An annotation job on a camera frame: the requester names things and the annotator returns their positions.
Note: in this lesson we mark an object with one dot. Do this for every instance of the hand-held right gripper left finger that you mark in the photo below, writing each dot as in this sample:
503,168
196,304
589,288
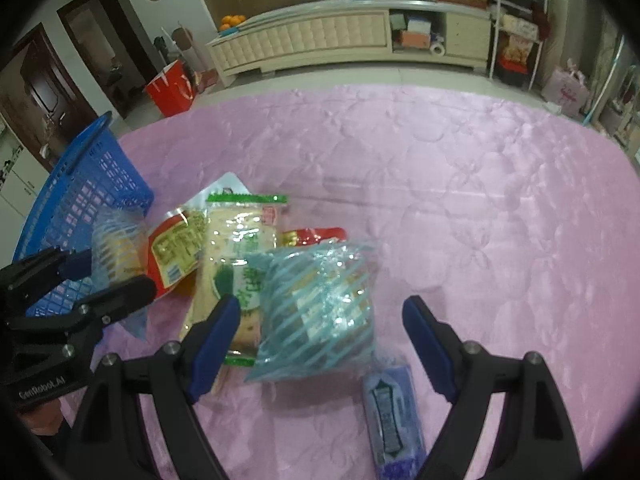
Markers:
220,340

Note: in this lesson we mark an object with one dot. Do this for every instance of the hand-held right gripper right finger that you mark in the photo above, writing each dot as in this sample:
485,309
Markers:
427,345

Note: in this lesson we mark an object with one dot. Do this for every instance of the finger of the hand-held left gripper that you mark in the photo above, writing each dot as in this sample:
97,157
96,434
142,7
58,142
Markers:
125,295
75,265

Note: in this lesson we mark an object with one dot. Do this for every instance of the blue striped clear snack packet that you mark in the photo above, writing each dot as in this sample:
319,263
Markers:
320,310
117,245

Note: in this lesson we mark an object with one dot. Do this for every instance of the red yellow snack packet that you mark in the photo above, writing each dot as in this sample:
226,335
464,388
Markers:
175,250

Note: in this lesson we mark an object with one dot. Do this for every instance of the purple blue snack packet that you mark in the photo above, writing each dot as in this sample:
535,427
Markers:
392,410

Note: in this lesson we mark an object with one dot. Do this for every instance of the blue plastic basket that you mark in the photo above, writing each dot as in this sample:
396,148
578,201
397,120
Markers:
90,180

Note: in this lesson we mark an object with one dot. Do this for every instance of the green-edged cracker packet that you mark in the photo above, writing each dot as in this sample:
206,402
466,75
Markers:
235,240

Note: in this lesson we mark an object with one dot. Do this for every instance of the white cupboard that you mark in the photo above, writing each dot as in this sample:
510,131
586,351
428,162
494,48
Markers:
15,195

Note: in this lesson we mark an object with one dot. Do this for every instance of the pink quilted blanket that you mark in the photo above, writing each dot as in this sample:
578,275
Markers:
450,185

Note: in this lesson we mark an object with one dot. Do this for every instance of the dark wooden door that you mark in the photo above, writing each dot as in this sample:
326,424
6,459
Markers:
45,90

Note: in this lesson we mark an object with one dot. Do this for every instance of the red gift bag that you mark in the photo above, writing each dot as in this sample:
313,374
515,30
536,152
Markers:
172,92

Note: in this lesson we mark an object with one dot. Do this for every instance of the pile of oranges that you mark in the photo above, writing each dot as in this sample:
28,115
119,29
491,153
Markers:
231,22

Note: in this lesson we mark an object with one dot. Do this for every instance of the pink gift bag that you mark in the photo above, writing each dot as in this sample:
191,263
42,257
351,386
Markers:
565,90

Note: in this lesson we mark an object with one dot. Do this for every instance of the red box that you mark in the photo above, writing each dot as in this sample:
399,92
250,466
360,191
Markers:
515,67

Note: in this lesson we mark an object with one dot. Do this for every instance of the white paper roll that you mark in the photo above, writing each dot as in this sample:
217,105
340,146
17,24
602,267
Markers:
438,49

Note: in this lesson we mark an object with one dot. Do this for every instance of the orange box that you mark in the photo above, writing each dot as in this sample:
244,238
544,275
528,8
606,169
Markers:
412,38

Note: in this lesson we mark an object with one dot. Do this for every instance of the cream TV cabinet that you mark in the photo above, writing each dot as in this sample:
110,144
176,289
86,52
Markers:
300,40

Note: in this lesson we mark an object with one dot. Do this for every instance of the white metal shelf rack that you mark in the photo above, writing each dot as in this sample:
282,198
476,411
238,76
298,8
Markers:
520,9

